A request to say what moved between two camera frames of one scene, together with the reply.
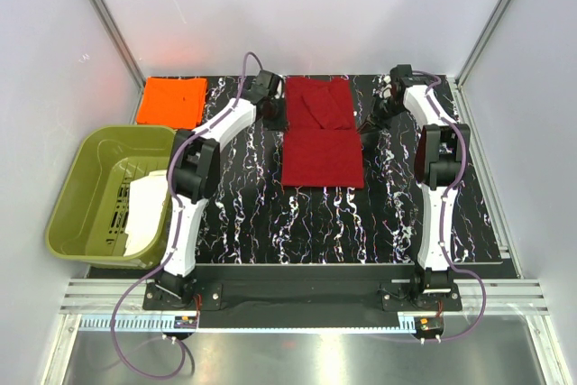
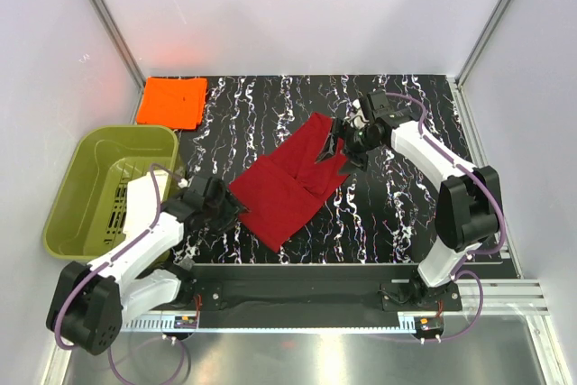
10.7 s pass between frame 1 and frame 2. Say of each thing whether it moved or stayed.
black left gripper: moved
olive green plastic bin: stayed
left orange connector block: stayed
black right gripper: moved
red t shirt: moved
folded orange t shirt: stayed
